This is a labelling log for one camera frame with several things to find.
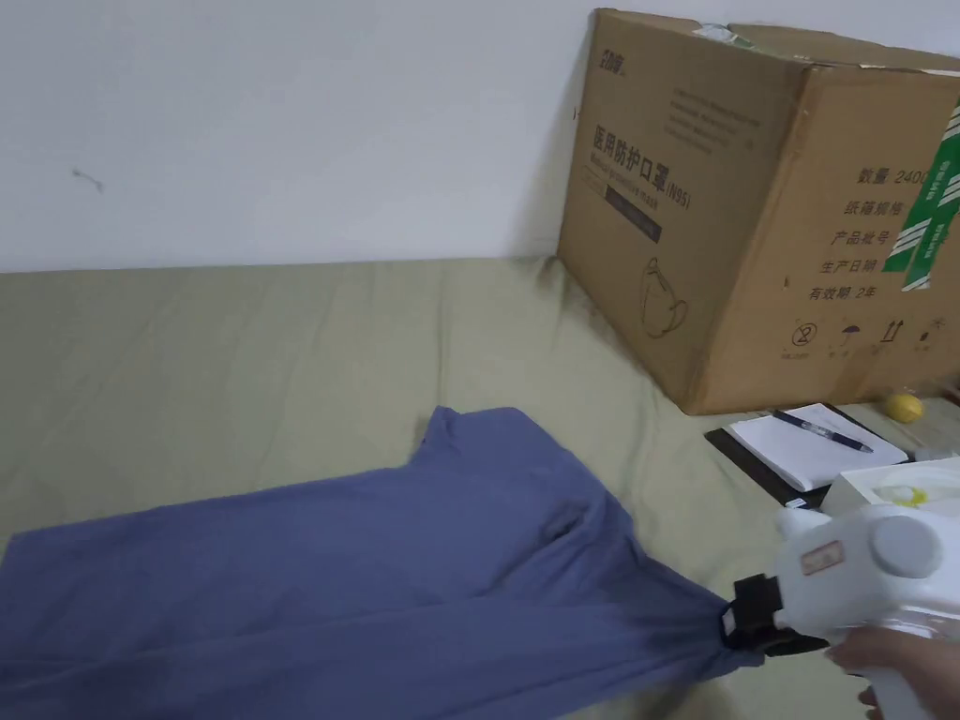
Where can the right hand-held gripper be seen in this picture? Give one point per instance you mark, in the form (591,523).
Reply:
(847,570)

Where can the white tissue box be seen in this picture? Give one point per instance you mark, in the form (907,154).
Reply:
(862,484)

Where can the person's right hand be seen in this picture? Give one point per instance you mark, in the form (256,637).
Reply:
(862,652)

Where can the bed with beige sheet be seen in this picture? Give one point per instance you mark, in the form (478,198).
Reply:
(225,352)

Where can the yellow lemon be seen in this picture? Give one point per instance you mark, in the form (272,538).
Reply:
(904,406)

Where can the white notepad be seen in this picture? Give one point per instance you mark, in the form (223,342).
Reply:
(817,454)

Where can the large brown cardboard carton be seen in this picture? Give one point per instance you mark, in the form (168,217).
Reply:
(720,225)

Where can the blue shirt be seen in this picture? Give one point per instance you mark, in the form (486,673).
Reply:
(315,570)

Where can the black folder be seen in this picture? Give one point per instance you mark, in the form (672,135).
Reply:
(757,472)

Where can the dark blue pen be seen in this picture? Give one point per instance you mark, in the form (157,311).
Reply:
(821,430)

